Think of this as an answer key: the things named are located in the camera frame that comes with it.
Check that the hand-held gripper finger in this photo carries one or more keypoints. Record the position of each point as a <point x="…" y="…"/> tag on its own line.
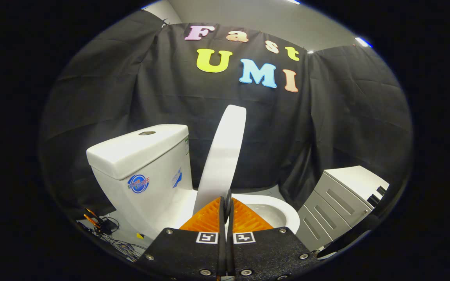
<point x="222" y="242"/>
<point x="230" y="246"/>

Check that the white toilet lid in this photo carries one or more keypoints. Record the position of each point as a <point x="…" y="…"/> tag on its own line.
<point x="225" y="156"/>

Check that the white ceramic toilet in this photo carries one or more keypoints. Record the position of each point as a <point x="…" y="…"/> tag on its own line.
<point x="150" y="156"/>

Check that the grey drawer cabinet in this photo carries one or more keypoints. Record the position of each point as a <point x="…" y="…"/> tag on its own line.
<point x="342" y="195"/>

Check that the orange black tool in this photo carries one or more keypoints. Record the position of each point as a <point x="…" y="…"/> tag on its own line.
<point x="92" y="218"/>

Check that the black backdrop cloth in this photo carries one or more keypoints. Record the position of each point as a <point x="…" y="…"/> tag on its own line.
<point x="170" y="101"/>

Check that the small ceiling light panel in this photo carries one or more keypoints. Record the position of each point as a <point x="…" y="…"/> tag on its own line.
<point x="363" y="41"/>

